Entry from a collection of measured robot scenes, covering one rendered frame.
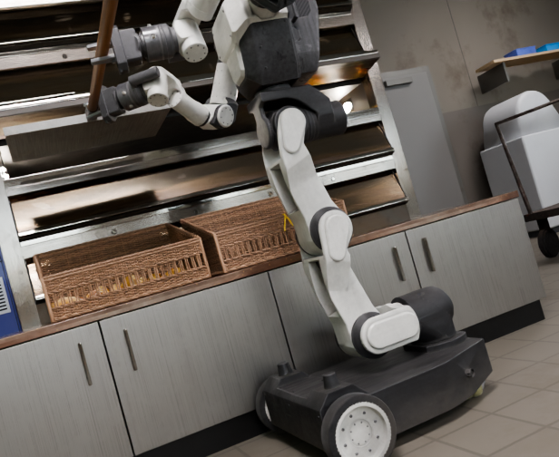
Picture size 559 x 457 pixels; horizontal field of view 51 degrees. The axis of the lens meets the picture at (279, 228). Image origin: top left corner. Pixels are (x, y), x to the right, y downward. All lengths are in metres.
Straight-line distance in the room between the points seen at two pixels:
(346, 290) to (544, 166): 4.97
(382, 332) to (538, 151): 4.96
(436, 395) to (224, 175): 1.42
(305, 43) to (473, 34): 5.93
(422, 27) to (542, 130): 1.82
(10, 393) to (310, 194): 1.09
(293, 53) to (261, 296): 0.84
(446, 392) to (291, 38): 1.14
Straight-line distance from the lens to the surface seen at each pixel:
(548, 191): 6.57
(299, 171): 1.77
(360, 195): 2.92
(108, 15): 1.39
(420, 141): 6.70
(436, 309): 1.95
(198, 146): 2.68
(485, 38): 7.83
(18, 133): 2.06
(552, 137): 6.77
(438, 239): 2.45
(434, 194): 6.65
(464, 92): 7.33
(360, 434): 1.61
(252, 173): 2.71
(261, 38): 1.82
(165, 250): 2.06
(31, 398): 2.00
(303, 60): 1.86
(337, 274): 1.77
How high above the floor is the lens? 0.62
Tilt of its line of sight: 2 degrees up
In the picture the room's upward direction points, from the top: 16 degrees counter-clockwise
